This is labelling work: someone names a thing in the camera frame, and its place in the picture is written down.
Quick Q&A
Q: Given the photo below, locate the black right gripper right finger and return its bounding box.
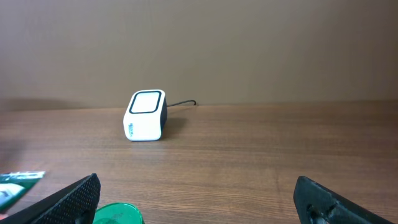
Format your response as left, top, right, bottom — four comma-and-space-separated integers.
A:
293, 176, 392, 224

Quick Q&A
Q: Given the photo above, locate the black scanner cable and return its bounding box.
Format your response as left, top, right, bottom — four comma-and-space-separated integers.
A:
166, 99, 197, 108

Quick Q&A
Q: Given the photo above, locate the green 3M sponge package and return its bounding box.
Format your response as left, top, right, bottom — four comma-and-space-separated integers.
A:
1, 171, 46, 213

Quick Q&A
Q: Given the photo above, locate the white barcode scanner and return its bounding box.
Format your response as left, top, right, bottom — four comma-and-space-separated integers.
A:
123, 90, 167, 141

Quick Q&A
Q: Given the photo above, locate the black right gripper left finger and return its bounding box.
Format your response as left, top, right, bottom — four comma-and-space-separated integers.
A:
1, 173, 101, 224

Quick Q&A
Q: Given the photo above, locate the green lid white jar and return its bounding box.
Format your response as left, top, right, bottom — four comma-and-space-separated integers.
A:
93, 202, 145, 224

